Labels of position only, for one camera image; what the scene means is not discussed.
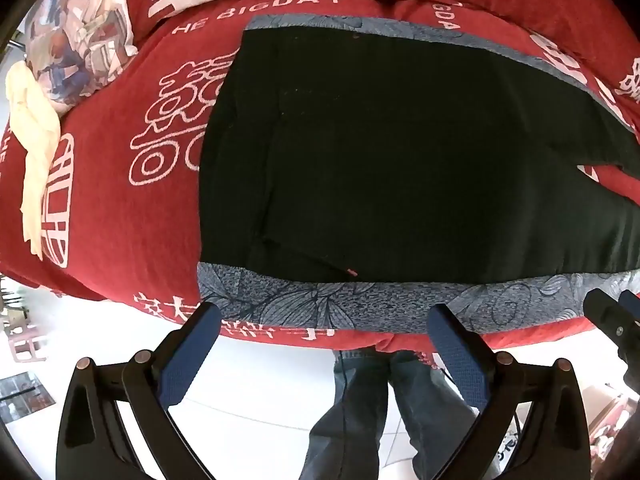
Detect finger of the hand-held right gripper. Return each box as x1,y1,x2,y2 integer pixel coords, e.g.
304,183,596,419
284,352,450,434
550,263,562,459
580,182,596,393
583,287,632,358
618,289,640,323

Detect pale yellow cloth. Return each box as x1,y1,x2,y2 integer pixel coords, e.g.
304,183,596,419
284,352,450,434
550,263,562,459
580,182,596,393
5,60,63,261

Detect blue-grey leaf-patterned cloth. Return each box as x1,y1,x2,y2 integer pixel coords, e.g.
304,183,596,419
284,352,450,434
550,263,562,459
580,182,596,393
196,12,640,336

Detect colourful printed pillow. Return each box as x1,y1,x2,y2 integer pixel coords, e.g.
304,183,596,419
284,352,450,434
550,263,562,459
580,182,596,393
24,0,139,113

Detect black pants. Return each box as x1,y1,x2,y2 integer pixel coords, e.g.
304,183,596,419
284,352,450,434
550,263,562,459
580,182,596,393
197,27,640,286

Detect person's left leg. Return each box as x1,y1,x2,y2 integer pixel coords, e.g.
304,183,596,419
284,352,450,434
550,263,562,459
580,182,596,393
299,350,392,480

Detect red printed blanket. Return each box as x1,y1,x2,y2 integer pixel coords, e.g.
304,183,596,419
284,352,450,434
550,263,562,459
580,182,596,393
0,0,640,361

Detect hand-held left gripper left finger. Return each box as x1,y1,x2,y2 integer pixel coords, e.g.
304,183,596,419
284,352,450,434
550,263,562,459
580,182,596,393
55,301,223,480

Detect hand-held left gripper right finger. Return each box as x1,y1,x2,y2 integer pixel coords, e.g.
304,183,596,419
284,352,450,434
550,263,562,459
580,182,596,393
427,302,603,480

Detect pink plastic stool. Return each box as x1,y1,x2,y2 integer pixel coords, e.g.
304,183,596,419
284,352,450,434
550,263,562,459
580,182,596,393
0,285,48,366

